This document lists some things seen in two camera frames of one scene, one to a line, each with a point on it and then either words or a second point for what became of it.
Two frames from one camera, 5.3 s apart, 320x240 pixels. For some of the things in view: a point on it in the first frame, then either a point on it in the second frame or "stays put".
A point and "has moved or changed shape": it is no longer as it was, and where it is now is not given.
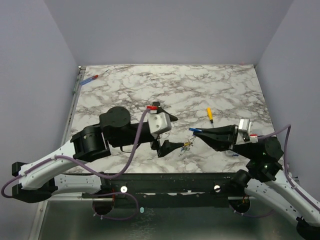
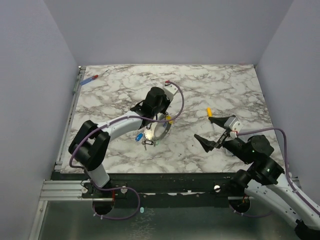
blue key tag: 195,129 has moved or changed shape
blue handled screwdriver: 93,77 stays put
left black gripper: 167,147 → 167,101
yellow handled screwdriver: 210,114 stays put
